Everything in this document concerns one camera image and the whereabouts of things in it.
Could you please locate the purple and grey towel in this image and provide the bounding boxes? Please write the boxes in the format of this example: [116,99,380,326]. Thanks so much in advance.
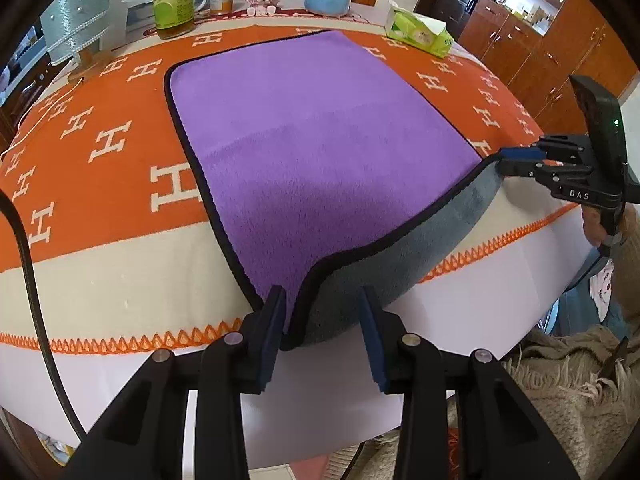
[165,30,502,350]

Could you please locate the right hand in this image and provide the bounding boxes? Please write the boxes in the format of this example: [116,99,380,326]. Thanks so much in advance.
[582,205,636,248]

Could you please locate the beige fringed knit throw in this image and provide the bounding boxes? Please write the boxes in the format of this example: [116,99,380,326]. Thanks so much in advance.
[324,326,640,480]

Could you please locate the brown wooden cabinet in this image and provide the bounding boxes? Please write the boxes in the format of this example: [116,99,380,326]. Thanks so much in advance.
[459,0,639,134]

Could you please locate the green tissue pack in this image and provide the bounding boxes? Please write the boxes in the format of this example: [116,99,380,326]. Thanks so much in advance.
[384,0,454,58]

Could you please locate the orange H-pattern blanket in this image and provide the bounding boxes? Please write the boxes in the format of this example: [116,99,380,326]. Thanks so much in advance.
[1,13,587,356]

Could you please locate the black cable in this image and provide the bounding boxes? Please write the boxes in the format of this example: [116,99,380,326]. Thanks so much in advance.
[0,190,89,443]

